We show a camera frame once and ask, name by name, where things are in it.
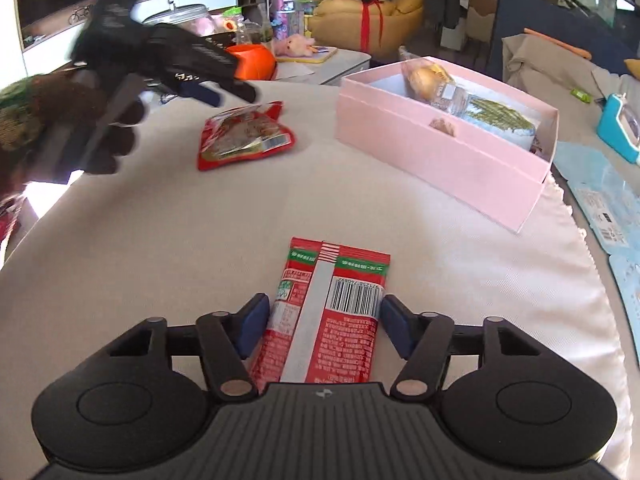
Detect pink cardboard box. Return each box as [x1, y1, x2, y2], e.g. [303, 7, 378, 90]
[334, 57, 560, 234]

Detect long red snack packet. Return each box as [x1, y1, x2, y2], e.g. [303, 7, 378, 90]
[247, 236, 392, 395]

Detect yellow rice cracker packet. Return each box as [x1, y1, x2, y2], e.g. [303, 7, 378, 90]
[399, 46, 472, 114]

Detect blue sticker sheets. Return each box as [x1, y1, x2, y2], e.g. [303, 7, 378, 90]
[554, 141, 638, 257]

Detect teal toy case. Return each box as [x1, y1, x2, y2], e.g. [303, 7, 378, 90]
[596, 93, 640, 166]

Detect beige chair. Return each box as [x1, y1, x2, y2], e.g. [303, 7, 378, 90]
[466, 0, 500, 45]

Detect green silver snack packet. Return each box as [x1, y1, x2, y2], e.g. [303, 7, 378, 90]
[459, 96, 540, 150]

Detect colourful kids water bottle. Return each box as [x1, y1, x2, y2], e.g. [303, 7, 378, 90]
[271, 0, 307, 42]

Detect red ribbon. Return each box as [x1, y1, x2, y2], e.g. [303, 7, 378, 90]
[356, 0, 385, 55]

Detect pink plush toy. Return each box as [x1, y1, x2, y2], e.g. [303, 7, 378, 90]
[271, 33, 318, 58]

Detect white low table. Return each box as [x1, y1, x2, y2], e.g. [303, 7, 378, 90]
[274, 46, 374, 87]

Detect orange stick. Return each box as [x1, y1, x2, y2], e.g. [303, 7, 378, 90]
[523, 27, 593, 59]

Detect glass jar with lid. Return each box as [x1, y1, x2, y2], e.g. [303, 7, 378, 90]
[141, 0, 212, 41]

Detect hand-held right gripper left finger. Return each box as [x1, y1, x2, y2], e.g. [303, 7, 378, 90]
[101, 292, 271, 402]

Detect yellow sofa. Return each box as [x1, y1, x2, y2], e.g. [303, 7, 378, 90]
[305, 0, 427, 57]

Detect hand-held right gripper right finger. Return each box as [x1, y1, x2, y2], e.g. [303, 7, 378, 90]
[381, 294, 547, 400]

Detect red pouch with clear window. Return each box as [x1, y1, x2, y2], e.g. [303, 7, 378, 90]
[196, 101, 298, 172]

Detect blue cartoon puzzle board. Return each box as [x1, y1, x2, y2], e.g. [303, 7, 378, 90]
[606, 254, 640, 323]

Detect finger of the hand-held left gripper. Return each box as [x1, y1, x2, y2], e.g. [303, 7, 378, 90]
[147, 74, 222, 108]
[147, 22, 259, 104]

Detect orange pumpkin bucket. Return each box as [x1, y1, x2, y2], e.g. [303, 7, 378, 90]
[224, 43, 278, 82]

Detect person's left hand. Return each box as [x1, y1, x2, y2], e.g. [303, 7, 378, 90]
[27, 71, 147, 177]

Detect dark blue cabinet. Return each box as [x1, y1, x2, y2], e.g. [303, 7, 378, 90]
[486, 0, 637, 87]

